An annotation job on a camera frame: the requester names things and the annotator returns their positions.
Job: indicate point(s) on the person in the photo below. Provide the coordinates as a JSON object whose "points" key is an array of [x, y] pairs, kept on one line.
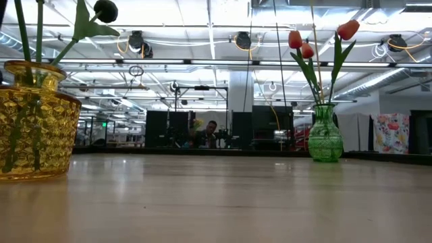
{"points": [[211, 128]]}

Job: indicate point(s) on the silver ventilation duct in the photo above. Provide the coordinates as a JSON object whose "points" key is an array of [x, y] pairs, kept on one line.
{"points": [[381, 82]]}

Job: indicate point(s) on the white pillar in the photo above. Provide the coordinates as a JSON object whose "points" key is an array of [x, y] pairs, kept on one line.
{"points": [[241, 94]]}

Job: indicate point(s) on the white hanging cloth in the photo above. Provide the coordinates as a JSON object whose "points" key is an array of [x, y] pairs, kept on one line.
{"points": [[352, 131]]}

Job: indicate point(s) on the yellow glass vase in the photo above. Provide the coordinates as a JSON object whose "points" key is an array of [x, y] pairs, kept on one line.
{"points": [[37, 131]]}

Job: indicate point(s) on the long ceiling light strip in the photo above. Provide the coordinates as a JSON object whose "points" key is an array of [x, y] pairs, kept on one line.
{"points": [[152, 61]]}

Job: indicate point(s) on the floral patterned cloth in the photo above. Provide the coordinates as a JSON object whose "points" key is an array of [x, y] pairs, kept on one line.
{"points": [[391, 133]]}

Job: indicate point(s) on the green glass vase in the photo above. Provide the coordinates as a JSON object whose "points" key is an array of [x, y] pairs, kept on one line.
{"points": [[325, 138]]}

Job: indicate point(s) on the black partition panel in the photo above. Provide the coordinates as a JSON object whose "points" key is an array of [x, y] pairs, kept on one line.
{"points": [[266, 121], [158, 128]]}

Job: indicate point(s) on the black metal gantry frame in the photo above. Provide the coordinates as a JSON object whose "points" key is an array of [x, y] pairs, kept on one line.
{"points": [[202, 88]]}

